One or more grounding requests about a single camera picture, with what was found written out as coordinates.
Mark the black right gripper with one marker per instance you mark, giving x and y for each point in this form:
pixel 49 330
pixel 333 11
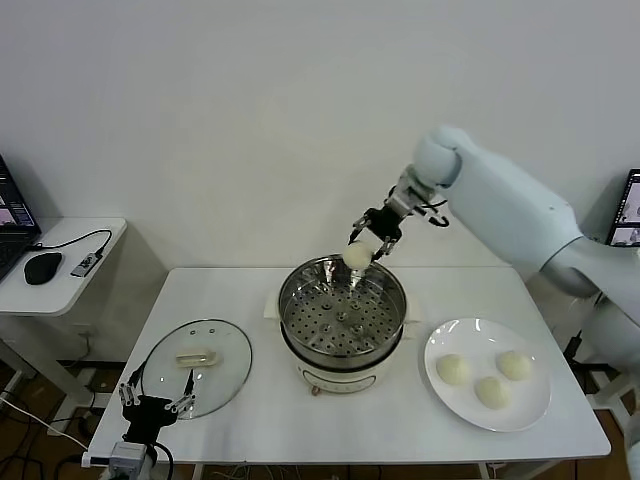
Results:
pixel 385 222

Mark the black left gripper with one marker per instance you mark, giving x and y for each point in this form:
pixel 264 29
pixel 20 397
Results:
pixel 147 417

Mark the white steamed baozi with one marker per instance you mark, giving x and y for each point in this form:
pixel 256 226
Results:
pixel 492 392
pixel 357 255
pixel 514 365
pixel 454 370

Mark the round glass pot lid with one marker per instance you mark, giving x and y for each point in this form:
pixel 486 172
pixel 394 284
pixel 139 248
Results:
pixel 220 387

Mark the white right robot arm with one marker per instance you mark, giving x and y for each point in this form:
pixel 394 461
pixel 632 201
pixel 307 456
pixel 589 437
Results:
pixel 500 200

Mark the perforated steel steamer basket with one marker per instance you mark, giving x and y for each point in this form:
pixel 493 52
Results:
pixel 340 330

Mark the grey usb hub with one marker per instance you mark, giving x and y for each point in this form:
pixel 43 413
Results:
pixel 85 265

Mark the black computer mouse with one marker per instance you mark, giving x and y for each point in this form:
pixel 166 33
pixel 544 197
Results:
pixel 42 267

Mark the white round plate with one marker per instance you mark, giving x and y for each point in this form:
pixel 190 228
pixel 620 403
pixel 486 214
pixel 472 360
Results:
pixel 450 405

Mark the black open laptop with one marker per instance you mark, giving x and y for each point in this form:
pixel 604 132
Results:
pixel 627 210
pixel 12 250

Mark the black stick tool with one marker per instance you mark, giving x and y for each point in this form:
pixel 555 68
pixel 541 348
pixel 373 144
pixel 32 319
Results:
pixel 575 345

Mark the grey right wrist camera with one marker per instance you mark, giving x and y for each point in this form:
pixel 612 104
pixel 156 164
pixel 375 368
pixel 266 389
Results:
pixel 407 196

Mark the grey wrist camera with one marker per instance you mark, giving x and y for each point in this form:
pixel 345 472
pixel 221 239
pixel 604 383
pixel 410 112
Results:
pixel 129 454
pixel 407 196

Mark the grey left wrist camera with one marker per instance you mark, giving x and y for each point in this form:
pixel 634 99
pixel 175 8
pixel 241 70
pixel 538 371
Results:
pixel 129 454

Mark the white wall socket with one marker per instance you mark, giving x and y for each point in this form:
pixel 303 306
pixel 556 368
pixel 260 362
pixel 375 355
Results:
pixel 84 330

